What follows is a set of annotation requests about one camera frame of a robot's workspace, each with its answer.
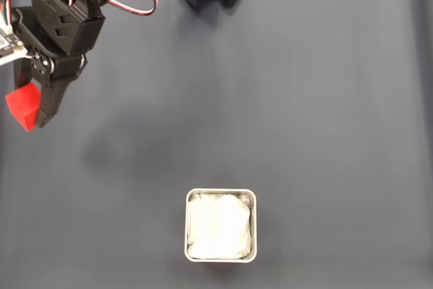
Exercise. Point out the white square metal box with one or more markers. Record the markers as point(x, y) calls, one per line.
point(186, 224)

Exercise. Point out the dark table mat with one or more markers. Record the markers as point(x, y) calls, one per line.
point(304, 116)

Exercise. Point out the white camera circuit board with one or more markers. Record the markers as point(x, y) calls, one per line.
point(8, 48)

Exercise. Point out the red cube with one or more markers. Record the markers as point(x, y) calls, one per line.
point(22, 101)

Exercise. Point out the white crumpled tissue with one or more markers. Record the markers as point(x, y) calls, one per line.
point(220, 228)

